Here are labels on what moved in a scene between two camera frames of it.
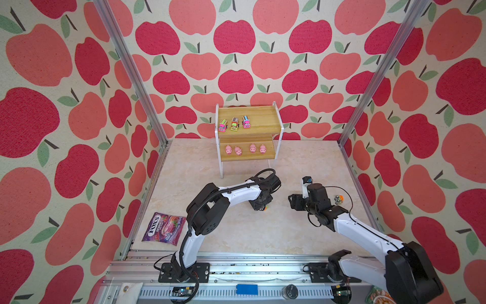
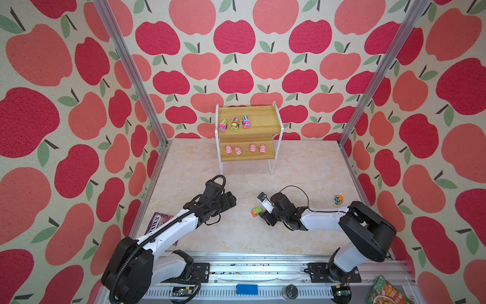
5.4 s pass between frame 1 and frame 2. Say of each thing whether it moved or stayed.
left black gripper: moved
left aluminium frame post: stayed
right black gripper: moved
